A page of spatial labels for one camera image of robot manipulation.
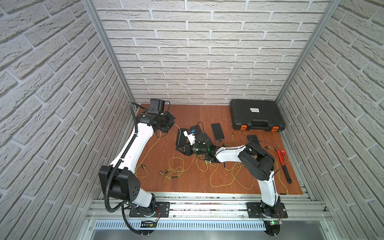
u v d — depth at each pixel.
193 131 0.81
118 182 0.41
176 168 0.88
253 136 1.03
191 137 0.81
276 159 0.92
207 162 0.72
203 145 0.71
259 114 1.08
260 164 0.52
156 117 0.56
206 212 0.74
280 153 0.92
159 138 1.00
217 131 1.04
